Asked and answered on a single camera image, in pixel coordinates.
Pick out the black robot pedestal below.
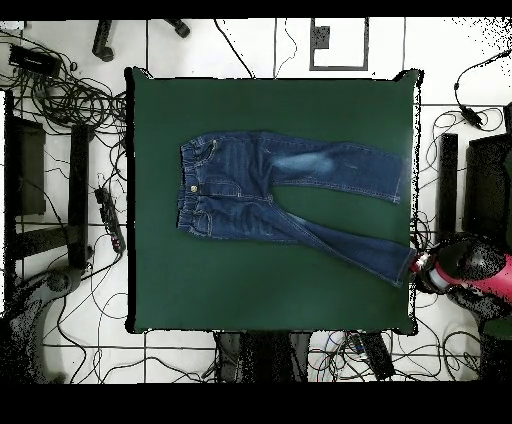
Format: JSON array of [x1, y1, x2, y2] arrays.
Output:
[[214, 331, 311, 383]]

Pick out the blue denim jeans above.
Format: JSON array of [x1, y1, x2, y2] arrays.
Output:
[[176, 129, 419, 288]]

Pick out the grey square frame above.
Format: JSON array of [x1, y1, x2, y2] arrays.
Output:
[[308, 17, 370, 72]]

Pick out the black stand frame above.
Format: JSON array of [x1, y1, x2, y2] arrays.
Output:
[[434, 101, 512, 257], [3, 90, 96, 277]]

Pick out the black chair leg with caster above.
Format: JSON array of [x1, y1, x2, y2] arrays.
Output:
[[161, 17, 192, 40], [90, 19, 116, 64]]

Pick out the black power strip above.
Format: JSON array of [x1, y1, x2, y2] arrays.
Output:
[[359, 331, 396, 381], [94, 187, 127, 254]]

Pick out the black box with cables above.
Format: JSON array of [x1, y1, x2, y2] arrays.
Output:
[[8, 44, 62, 76]]

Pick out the tangle of black cables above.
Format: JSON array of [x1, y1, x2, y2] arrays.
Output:
[[0, 29, 129, 137]]

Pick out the dark green table cloth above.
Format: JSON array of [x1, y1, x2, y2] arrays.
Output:
[[124, 67, 424, 336]]

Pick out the black power adapter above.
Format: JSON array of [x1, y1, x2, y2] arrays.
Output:
[[458, 104, 486, 130]]

